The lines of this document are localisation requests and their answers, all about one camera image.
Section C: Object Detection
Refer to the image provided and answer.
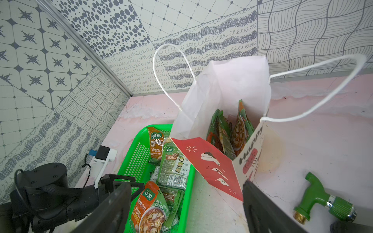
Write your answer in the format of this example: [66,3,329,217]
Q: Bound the green plastic faucet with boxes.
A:
[293,172,356,225]

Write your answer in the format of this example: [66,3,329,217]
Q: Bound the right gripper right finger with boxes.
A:
[242,181,306,233]

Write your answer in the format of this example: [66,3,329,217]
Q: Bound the orange sauce packet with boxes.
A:
[131,181,170,233]

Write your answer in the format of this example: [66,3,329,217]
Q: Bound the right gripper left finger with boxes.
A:
[73,182,132,233]

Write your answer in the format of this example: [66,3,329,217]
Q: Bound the green plastic basket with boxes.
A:
[118,127,196,233]

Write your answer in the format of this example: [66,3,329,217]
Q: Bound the orange mushroom soup packet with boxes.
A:
[148,127,166,164]

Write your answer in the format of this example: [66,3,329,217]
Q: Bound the green dumpling packet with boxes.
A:
[207,109,237,160]

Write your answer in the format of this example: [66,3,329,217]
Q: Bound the red hotpot soup packet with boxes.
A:
[231,100,254,156]

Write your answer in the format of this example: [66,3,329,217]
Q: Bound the green seaweed packet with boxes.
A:
[156,138,191,191]

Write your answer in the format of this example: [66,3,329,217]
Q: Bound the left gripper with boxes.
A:
[10,163,145,233]

